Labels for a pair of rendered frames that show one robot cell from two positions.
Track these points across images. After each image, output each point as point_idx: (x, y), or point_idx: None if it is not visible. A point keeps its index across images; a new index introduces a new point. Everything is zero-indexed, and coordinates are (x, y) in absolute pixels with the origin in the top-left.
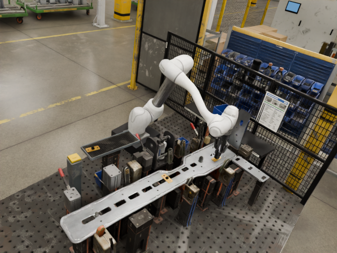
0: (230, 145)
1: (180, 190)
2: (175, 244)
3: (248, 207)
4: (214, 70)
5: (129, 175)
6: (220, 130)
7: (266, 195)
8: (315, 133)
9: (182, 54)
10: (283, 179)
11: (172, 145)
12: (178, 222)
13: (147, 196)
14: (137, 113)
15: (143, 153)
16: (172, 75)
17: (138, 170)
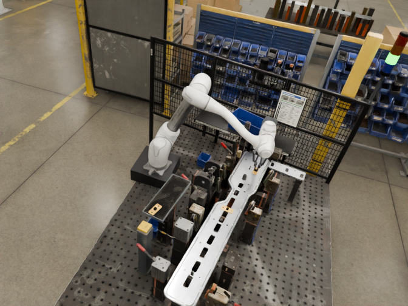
0: None
1: None
2: (251, 265)
3: (289, 204)
4: (218, 74)
5: None
6: (271, 151)
7: None
8: (333, 121)
9: (200, 74)
10: (303, 165)
11: (218, 173)
12: (242, 243)
13: (221, 234)
14: (159, 146)
15: (196, 193)
16: (201, 103)
17: (203, 212)
